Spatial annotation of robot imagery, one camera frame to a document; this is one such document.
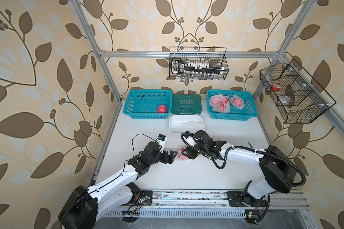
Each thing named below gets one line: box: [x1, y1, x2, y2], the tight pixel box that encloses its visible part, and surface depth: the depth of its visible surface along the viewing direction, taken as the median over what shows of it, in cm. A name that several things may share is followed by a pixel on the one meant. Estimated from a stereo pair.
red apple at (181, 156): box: [178, 147, 189, 161], surface depth 85 cm
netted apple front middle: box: [212, 103, 231, 114], surface depth 110 cm
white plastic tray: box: [168, 114, 205, 134], surface depth 105 cm
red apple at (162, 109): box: [157, 104, 167, 114], surface depth 110 cm
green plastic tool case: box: [171, 93, 203, 115], surface depth 114 cm
